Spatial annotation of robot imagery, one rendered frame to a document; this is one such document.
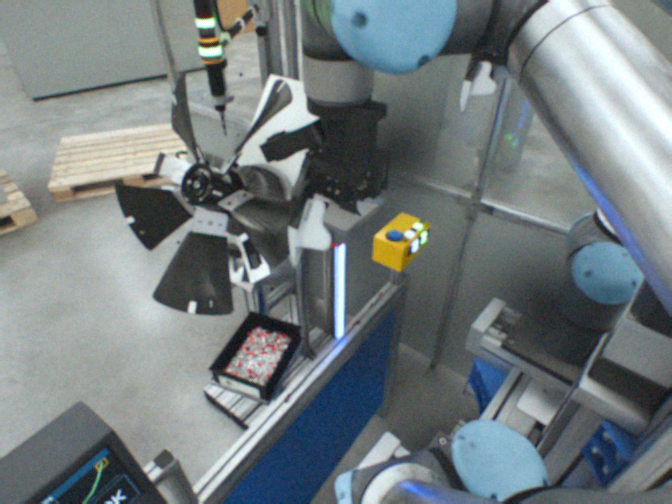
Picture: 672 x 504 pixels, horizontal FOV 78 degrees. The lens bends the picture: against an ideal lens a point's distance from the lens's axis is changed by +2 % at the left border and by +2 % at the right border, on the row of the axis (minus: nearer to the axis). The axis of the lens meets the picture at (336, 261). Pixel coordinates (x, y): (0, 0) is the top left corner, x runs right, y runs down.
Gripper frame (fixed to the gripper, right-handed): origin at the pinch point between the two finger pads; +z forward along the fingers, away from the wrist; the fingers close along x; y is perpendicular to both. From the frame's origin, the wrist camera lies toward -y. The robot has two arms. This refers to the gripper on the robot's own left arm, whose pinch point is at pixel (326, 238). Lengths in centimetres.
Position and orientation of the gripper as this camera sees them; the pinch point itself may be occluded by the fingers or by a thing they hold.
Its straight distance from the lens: 58.7
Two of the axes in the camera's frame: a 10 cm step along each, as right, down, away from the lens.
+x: 6.0, -5.1, 6.1
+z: 0.0, 7.7, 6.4
